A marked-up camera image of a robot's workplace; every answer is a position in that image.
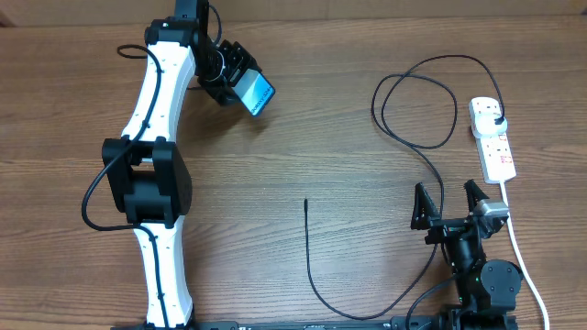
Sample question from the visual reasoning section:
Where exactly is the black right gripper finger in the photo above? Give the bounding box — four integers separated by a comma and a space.
410, 182, 439, 230
463, 180, 488, 213

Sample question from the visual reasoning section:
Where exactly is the black smartphone with lit screen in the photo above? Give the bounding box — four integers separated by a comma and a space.
233, 69, 275, 116

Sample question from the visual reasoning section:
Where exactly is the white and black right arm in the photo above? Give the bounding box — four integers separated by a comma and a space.
404, 180, 524, 330

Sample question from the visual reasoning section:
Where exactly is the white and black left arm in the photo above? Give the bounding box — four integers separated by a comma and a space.
81, 0, 275, 329

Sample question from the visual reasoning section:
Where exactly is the white USB charger adapter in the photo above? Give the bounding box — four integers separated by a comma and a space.
471, 113, 508, 138

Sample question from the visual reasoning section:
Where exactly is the white power strip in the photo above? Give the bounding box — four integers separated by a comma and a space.
469, 96, 516, 184

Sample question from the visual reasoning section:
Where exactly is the white power strip cord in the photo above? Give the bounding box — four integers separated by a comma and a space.
498, 181, 550, 330

